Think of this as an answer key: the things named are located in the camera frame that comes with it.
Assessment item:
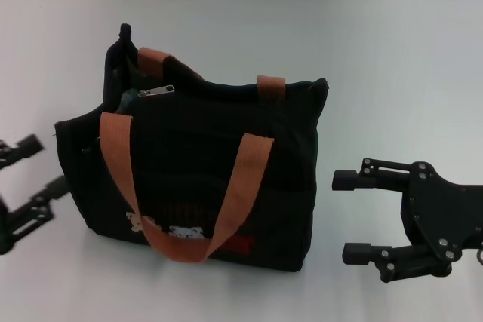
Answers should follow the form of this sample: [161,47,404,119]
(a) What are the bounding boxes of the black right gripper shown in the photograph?
[331,158,483,284]

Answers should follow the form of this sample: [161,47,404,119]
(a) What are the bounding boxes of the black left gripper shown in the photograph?
[0,133,70,256]

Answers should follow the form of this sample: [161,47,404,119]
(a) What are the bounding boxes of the black food bag orange handles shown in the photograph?
[54,23,330,265]

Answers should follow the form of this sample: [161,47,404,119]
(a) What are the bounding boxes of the silver zipper pull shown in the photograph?
[137,84,176,100]

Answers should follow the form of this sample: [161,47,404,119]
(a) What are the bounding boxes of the blue green cloth item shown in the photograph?
[118,87,141,115]

